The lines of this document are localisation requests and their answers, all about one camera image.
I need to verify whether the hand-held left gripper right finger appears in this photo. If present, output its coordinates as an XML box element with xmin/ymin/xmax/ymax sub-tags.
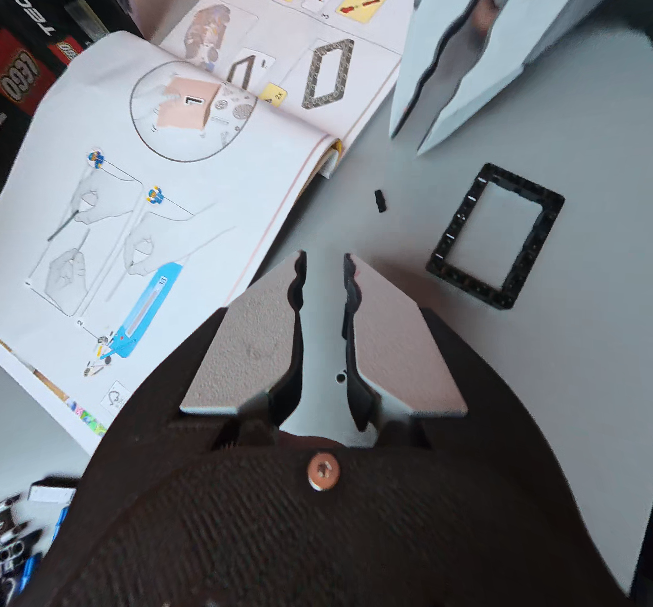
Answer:
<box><xmin>343</xmin><ymin>253</ymin><xmax>468</xmax><ymax>432</ymax></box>

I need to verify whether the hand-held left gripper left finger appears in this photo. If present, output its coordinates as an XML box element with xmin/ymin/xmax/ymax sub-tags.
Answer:
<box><xmin>180</xmin><ymin>251</ymin><xmax>307</xmax><ymax>427</ymax></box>

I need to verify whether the black rectangular lego frame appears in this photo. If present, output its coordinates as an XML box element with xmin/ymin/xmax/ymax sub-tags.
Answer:
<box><xmin>425</xmin><ymin>162</ymin><xmax>566</xmax><ymax>311</ymax></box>

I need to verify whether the lego instruction booklet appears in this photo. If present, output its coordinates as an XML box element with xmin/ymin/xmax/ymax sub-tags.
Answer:
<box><xmin>0</xmin><ymin>0</ymin><xmax>425</xmax><ymax>457</ymax></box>

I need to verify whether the pile of loose lego pieces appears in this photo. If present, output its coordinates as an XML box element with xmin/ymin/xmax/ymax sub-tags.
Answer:
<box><xmin>0</xmin><ymin>474</ymin><xmax>77</xmax><ymax>607</ymax></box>

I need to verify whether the black lego set box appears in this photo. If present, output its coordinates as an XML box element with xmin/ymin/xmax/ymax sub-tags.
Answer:
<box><xmin>0</xmin><ymin>0</ymin><xmax>146</xmax><ymax>194</ymax></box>

